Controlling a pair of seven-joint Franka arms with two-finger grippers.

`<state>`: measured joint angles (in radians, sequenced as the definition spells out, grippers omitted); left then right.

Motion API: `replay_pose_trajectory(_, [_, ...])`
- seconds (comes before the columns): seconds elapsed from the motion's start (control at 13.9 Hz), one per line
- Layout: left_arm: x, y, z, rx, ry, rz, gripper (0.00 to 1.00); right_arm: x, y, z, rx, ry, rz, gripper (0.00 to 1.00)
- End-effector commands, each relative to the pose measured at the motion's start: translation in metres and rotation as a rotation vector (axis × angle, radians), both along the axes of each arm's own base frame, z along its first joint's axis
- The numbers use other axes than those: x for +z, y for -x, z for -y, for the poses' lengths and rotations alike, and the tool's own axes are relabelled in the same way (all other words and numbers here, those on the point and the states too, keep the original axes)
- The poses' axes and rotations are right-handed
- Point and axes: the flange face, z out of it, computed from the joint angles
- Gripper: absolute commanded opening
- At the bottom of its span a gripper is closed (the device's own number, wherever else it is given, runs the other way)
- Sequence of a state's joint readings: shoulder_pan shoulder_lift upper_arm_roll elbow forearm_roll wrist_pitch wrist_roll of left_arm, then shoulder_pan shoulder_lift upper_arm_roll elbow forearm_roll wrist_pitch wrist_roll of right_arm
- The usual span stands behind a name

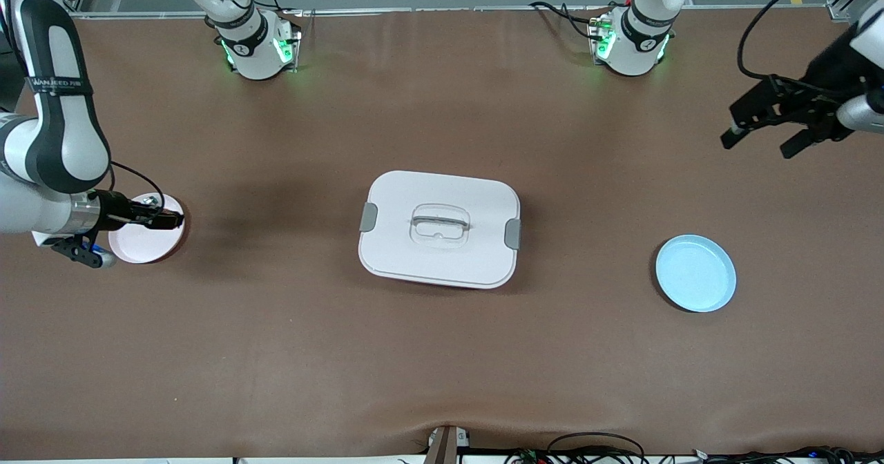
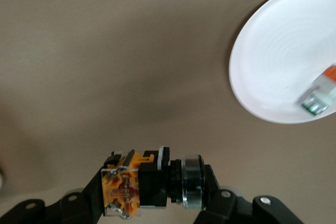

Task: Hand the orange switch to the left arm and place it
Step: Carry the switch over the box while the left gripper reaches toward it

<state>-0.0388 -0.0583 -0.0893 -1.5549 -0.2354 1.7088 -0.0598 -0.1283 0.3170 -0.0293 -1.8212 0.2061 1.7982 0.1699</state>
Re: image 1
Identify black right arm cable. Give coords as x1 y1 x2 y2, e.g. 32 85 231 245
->
109 162 166 211

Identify brown metal camera bracket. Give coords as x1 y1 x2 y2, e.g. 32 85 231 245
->
425 425 472 464

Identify pink round plate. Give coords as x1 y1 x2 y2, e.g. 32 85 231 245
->
108 193 186 264

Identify black cable bundle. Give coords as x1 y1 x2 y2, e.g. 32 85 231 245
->
504 432 884 464

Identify silver table edge strip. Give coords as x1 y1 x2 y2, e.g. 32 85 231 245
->
66 6 833 20

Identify black left base cables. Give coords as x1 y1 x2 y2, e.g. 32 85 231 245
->
528 0 612 40

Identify brown table mat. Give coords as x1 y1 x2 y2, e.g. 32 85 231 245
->
0 7 884 460

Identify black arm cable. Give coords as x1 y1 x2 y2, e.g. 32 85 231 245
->
109 162 166 211
736 0 840 81

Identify light blue round plate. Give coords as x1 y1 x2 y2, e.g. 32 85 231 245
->
655 234 738 313

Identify white lidded box grey latches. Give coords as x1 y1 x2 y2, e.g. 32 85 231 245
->
358 170 522 290

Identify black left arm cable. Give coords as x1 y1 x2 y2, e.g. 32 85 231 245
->
736 0 840 81

